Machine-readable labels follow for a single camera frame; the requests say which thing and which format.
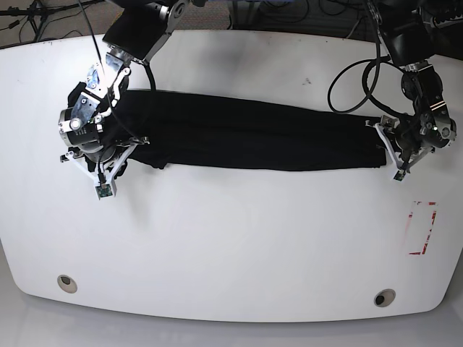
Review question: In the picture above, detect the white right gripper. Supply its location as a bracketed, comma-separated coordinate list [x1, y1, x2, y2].
[60, 137, 150, 199]

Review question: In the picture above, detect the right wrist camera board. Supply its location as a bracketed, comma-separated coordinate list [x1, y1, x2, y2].
[95, 184, 113, 199]

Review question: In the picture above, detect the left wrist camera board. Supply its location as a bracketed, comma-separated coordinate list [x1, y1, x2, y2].
[393, 171, 406, 182]

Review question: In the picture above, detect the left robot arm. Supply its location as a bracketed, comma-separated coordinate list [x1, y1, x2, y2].
[358, 1, 456, 181]

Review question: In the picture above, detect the black T-shirt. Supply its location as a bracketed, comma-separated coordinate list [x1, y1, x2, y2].
[65, 90, 386, 171]

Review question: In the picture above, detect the red tape rectangle marking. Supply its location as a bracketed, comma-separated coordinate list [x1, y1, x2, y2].
[404, 201, 438, 255]

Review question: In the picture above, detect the table cable grommet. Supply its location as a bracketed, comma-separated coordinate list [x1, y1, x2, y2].
[57, 275, 77, 294]
[374, 288, 396, 308]

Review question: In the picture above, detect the black tripod stand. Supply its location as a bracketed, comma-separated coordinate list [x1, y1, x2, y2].
[1, 1, 103, 43]

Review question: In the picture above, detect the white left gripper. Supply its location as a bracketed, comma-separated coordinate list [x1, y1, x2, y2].
[365, 115, 436, 180]

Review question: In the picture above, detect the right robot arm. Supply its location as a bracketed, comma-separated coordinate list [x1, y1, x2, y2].
[58, 1, 188, 198]

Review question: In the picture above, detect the left table cable grommet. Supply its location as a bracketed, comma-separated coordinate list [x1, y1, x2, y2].
[57, 275, 77, 294]

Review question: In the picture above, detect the right table cable grommet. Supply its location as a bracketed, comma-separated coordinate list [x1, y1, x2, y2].
[374, 288, 396, 308]

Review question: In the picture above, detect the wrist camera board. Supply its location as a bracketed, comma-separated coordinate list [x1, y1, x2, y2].
[393, 171, 406, 182]
[95, 184, 113, 199]

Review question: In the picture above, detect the white power strip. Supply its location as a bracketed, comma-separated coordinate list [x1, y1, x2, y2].
[431, 7, 462, 29]

